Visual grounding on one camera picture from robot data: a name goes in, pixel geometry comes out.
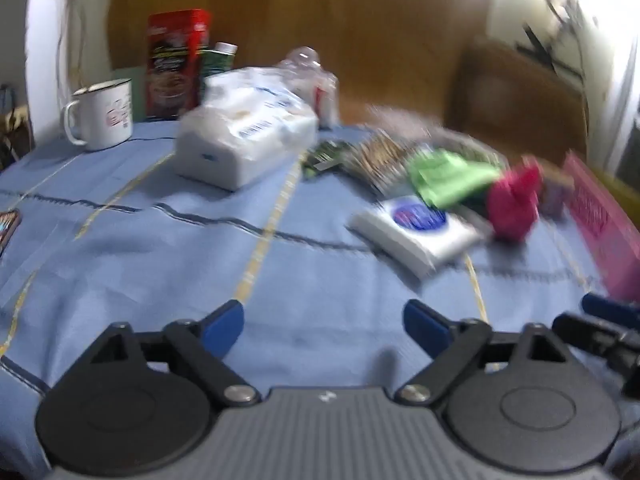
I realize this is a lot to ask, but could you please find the pink tin box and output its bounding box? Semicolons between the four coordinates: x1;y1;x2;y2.
564;153;640;302

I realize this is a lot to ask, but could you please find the white plastic tissue pack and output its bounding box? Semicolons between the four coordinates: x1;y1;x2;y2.
173;66;320;192

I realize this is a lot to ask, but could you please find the dark patterned flat packet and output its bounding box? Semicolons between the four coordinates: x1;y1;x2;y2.
0;208;24;257

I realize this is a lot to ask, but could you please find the green cloth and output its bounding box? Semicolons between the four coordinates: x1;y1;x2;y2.
408;149;501;210

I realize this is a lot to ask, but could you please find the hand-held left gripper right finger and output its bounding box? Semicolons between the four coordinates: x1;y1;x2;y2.
395;299;571;406

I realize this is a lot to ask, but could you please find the small purple can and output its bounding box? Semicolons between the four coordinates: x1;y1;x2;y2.
541;169;575;219

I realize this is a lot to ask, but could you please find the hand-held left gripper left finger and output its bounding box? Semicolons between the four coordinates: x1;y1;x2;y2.
88;299;261;407

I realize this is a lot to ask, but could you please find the white wet wipe pack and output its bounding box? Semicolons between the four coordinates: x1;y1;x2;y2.
348;194;494;280

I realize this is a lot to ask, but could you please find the black folding stand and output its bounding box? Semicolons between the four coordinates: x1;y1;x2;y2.
516;22;587;82

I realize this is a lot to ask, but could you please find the pink cloth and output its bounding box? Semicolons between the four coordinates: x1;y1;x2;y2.
487;156;544;244

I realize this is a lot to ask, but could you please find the dark green packet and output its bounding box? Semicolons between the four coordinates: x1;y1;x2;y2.
301;140;352;179

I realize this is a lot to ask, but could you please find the white enamel mug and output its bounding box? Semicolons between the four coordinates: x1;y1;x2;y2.
63;78;134;152

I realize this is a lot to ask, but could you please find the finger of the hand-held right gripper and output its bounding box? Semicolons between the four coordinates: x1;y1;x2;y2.
581;293;640;320
552;312;640;397

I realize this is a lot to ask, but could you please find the red cardboard box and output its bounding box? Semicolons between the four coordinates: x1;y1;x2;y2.
146;9;211;121

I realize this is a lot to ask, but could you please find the wooden chair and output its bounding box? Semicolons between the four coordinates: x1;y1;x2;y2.
451;39;589;172

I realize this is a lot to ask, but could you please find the clear plastic bottle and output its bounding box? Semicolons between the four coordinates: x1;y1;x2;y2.
277;46;339;129

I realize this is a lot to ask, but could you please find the green carton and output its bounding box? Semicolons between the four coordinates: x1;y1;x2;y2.
201;42;239;82

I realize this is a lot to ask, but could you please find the blue tablecloth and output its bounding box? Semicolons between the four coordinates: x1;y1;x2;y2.
0;121;640;480

